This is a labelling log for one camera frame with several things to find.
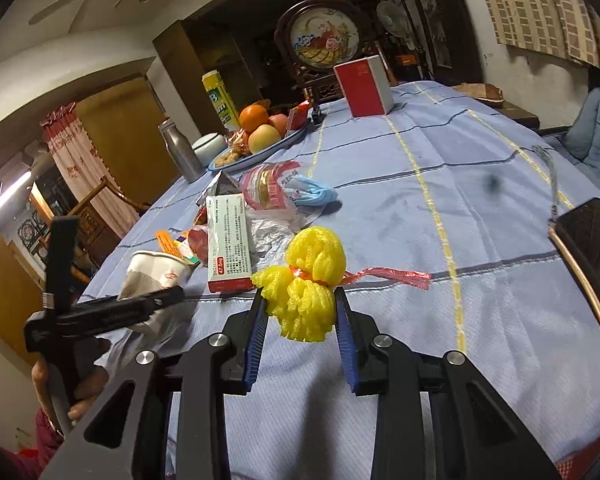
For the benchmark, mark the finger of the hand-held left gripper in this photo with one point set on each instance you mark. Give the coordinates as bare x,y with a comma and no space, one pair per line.
150,300

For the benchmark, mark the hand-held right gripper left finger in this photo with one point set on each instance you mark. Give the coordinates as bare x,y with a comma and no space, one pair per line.
255,340

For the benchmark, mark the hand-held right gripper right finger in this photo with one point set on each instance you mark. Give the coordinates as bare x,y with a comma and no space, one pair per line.
345,345

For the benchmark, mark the white paper cup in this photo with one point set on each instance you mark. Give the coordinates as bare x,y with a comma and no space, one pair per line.
155,267

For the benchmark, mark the clear plastic container red contents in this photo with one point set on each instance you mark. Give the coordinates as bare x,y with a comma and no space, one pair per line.
198,242

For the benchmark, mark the yellow foam fruit net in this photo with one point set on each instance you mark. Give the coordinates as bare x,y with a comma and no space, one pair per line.
310,260

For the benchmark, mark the white plastic bag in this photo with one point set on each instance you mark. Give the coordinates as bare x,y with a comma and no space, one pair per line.
275,232

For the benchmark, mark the person's left forearm red sleeve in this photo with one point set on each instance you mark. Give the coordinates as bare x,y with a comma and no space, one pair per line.
35,447

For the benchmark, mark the person's left hand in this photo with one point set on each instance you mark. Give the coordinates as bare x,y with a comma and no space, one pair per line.
87,392

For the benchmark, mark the red plastic strip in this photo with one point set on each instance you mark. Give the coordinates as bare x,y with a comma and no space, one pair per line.
395,276

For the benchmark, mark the white medicine box red stripe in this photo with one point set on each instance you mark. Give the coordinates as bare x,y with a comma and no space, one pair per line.
230,245

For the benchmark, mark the wooden chair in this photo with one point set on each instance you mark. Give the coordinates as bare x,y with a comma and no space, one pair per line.
87,210

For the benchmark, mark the fluorescent tube light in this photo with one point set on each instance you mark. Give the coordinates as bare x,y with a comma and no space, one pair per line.
7,195

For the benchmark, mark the blue striped tablecloth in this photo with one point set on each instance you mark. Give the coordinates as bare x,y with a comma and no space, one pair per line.
480,310

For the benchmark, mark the red white patterned curtain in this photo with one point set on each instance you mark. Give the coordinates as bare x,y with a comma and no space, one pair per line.
80,170

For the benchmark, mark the silver metal bottle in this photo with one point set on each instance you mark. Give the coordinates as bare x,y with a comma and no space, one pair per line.
180,152

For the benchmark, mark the clear plastic bag red print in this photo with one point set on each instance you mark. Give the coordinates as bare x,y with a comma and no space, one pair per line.
267,187

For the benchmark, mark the blue face mask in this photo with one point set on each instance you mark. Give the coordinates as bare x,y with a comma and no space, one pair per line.
320,192

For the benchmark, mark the yellow wooden door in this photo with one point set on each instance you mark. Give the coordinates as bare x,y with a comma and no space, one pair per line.
125,140

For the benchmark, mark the pile of nuts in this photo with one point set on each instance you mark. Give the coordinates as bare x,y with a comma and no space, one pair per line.
227,157

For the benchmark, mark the white lidded jar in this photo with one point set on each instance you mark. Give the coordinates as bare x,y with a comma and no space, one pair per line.
210,146

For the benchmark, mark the orange red snack packet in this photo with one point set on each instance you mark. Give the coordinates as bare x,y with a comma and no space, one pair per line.
237,137

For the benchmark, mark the blue oval plate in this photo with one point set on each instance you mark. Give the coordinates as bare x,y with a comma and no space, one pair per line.
280,144

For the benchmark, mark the yellow red apple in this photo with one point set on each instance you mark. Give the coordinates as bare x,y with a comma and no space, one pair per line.
265,139

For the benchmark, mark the orange fruit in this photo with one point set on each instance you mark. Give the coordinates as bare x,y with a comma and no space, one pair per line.
254,117

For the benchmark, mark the pink apple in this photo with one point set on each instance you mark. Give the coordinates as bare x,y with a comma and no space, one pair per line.
279,122

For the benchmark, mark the small black object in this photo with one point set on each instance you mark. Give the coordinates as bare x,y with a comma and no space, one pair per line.
317,117

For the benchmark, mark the dark wooden cabinet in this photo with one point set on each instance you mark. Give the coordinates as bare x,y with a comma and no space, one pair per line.
205,45

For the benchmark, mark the black smartphone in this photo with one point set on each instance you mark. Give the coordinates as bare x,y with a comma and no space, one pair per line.
590,240

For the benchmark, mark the round embroidered table screen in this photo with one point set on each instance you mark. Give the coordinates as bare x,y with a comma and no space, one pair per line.
322,37

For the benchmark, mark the standing electric fan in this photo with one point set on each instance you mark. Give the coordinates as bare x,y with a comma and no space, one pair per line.
392,17

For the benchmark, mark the blue cushioned chair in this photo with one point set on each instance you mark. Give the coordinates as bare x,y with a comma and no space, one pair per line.
595,125

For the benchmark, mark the dark framed picture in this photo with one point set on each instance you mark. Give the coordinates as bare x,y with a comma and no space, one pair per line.
427,5

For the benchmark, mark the beige checked curtain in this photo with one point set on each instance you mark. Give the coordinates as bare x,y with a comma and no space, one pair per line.
530,5

